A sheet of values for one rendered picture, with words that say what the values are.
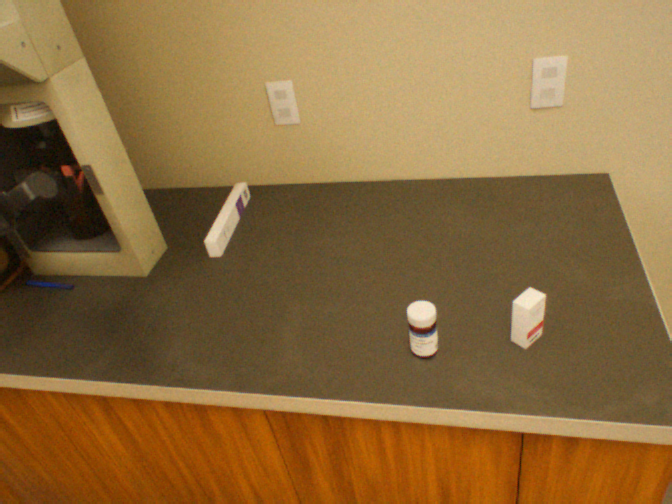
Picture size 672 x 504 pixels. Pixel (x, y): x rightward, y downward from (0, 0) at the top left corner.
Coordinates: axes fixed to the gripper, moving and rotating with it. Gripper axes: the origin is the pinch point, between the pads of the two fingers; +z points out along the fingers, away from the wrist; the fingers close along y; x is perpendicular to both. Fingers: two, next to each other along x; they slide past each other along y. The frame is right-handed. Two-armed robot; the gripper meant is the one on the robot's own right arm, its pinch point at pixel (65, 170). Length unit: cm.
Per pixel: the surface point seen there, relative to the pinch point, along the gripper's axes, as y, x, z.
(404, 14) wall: -76, -17, 28
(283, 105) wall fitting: -44, 0, 31
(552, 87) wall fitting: -108, 3, 28
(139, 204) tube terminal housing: -15.7, 9.3, -1.3
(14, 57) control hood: -15.9, -27.2, -17.7
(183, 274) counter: -24.0, 24.8, -7.4
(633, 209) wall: -128, 37, 30
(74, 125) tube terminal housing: -15.8, -12.9, -10.8
